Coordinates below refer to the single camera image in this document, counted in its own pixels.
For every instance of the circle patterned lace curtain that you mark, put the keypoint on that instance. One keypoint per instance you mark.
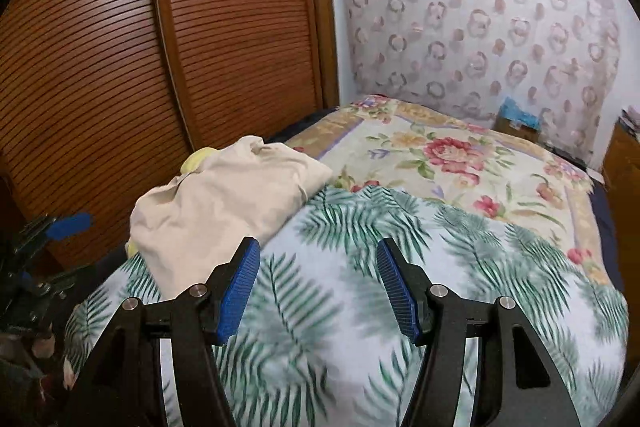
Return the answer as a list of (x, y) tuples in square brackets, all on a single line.
[(556, 59)]

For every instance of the floral blanket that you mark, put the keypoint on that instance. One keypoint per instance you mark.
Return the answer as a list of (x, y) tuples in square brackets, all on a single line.
[(387, 142)]

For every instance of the peach printed t-shirt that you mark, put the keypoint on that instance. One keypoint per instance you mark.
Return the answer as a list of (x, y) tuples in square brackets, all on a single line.
[(187, 227)]

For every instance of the wooden sideboard cabinet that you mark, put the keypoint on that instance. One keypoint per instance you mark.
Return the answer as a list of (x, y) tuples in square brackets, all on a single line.
[(621, 175)]

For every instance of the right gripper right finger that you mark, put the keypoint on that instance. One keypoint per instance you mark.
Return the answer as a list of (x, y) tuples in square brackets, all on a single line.
[(517, 383)]

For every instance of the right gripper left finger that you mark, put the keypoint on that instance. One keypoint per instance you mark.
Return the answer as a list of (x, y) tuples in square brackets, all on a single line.
[(121, 383)]

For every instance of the palm leaf bed sheet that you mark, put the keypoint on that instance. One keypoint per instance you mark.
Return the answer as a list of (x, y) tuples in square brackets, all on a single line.
[(319, 345)]

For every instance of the wooden louvered wardrobe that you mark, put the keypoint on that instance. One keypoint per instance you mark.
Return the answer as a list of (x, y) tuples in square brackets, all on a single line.
[(102, 99)]

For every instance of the cardboard box with blue items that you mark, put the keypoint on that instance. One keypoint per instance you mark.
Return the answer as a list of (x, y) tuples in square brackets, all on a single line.
[(513, 120)]

